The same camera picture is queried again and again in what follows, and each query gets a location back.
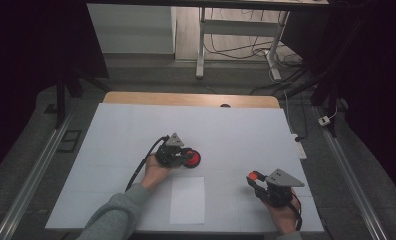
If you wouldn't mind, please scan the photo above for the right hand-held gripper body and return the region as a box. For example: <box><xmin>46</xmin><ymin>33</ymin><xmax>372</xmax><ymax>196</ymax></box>
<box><xmin>256</xmin><ymin>168</ymin><xmax>306</xmax><ymax>209</ymax></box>

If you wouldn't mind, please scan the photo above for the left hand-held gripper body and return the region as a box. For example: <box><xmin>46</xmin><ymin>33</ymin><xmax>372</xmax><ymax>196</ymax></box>
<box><xmin>154</xmin><ymin>132</ymin><xmax>190</xmax><ymax>169</ymax></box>

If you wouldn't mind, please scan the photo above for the round red ink pad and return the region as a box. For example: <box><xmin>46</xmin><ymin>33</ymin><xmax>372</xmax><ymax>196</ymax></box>
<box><xmin>184</xmin><ymin>149</ymin><xmax>202</xmax><ymax>170</ymax></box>

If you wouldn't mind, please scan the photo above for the white paper sheet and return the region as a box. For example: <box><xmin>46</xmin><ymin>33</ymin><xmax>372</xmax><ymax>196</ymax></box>
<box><xmin>169</xmin><ymin>176</ymin><xmax>206</xmax><ymax>225</ymax></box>

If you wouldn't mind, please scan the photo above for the person's right hand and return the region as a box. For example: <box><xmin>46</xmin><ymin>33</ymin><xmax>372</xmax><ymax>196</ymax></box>
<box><xmin>262</xmin><ymin>195</ymin><xmax>302</xmax><ymax>235</ymax></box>

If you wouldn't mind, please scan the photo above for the person's left hand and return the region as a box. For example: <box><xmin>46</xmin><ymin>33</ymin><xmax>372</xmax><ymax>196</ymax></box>
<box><xmin>139</xmin><ymin>154</ymin><xmax>172</xmax><ymax>192</ymax></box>

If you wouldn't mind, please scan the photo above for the large white table cover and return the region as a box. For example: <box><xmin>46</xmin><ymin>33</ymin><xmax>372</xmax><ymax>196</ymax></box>
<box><xmin>45</xmin><ymin>102</ymin><xmax>325</xmax><ymax>233</ymax></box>

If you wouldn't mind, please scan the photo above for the white power strip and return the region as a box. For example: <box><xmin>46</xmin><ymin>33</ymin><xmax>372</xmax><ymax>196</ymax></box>
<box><xmin>290</xmin><ymin>133</ymin><xmax>308</xmax><ymax>160</ymax></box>

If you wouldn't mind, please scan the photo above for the black metal stand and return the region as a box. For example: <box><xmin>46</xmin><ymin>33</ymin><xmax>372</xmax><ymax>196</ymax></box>
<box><xmin>54</xmin><ymin>66</ymin><xmax>112</xmax><ymax>130</ymax></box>
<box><xmin>285</xmin><ymin>19</ymin><xmax>350</xmax><ymax>138</ymax></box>

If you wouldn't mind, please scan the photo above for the white cabinet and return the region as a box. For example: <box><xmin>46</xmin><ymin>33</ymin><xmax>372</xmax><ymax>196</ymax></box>
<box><xmin>86</xmin><ymin>3</ymin><xmax>177</xmax><ymax>55</ymax></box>

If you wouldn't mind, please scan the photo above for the white-legged desk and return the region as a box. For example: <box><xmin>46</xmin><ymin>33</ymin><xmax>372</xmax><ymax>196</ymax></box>
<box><xmin>86</xmin><ymin>0</ymin><xmax>330</xmax><ymax>82</ymax></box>

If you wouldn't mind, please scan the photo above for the dark curtain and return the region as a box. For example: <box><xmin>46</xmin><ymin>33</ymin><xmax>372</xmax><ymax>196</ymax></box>
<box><xmin>0</xmin><ymin>0</ymin><xmax>110</xmax><ymax>183</ymax></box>
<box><xmin>280</xmin><ymin>0</ymin><xmax>396</xmax><ymax>204</ymax></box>

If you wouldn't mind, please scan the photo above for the right hand-held gripper black cable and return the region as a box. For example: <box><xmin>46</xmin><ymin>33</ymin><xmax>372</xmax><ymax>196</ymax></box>
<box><xmin>287</xmin><ymin>191</ymin><xmax>303</xmax><ymax>232</ymax></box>

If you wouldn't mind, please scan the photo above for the hand-held gripper black cable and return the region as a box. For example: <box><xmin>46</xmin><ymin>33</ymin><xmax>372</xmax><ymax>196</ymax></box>
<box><xmin>125</xmin><ymin>135</ymin><xmax>170</xmax><ymax>193</ymax></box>
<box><xmin>287</xmin><ymin>191</ymin><xmax>303</xmax><ymax>232</ymax></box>

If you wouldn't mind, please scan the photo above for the left hand-held gripper black cable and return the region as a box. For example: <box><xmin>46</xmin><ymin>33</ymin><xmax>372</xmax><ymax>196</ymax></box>
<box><xmin>125</xmin><ymin>135</ymin><xmax>170</xmax><ymax>193</ymax></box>

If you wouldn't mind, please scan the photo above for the metal floor rail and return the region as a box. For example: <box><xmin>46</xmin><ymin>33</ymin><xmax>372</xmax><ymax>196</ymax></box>
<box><xmin>314</xmin><ymin>106</ymin><xmax>389</xmax><ymax>240</ymax></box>
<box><xmin>0</xmin><ymin>109</ymin><xmax>75</xmax><ymax>240</ymax></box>

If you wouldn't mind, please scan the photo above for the thick black floor cable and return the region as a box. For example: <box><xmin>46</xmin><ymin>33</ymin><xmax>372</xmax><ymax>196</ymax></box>
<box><xmin>250</xmin><ymin>66</ymin><xmax>309</xmax><ymax>96</ymax></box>

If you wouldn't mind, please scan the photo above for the black floor frame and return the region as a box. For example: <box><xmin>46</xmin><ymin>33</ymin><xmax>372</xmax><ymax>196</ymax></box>
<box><xmin>56</xmin><ymin>129</ymin><xmax>83</xmax><ymax>154</ymax></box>

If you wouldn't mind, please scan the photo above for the tangle of thin floor cables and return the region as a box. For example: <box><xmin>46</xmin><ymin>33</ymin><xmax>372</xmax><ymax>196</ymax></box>
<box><xmin>204</xmin><ymin>8</ymin><xmax>304</xmax><ymax>69</ymax></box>

